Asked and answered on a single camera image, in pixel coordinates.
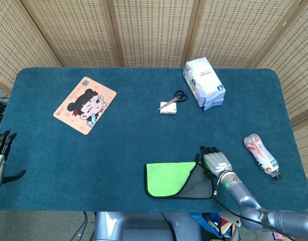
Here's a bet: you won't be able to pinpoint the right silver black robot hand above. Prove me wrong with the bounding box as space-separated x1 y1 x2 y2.
199 146 234 180

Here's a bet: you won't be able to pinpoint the green and grey cloth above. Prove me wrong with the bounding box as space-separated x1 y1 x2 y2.
143 153 216 200

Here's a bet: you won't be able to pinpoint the clear plastic bottle red label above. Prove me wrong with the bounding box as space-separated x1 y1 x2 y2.
243 133 282 181

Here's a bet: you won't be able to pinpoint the blue storage crate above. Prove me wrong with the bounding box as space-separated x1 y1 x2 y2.
190 212 236 239

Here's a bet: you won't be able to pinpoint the large white blue tissue pack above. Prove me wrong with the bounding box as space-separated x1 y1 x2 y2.
182 56 226 111

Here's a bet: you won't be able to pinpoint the wicker folding screen panel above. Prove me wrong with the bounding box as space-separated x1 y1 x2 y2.
17 0 125 68
251 0 308 124
291 117 308 184
107 0 201 68
182 0 304 69
0 0 63 94

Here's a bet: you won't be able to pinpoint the blue plush table cloth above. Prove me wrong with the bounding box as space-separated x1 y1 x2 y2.
0 67 308 213

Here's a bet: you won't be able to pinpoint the grey robot torso base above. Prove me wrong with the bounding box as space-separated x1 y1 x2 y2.
93 211 202 241

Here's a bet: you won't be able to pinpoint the cartoon girl mouse pad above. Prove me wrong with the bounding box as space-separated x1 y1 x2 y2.
53 76 118 136

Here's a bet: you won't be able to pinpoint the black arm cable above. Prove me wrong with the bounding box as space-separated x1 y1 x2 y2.
212 173 294 241

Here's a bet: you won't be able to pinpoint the black handled scissors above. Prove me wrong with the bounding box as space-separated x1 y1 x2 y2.
157 90 188 110

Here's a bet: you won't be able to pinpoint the blue floor cable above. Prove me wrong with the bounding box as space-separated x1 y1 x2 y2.
72 211 88 241

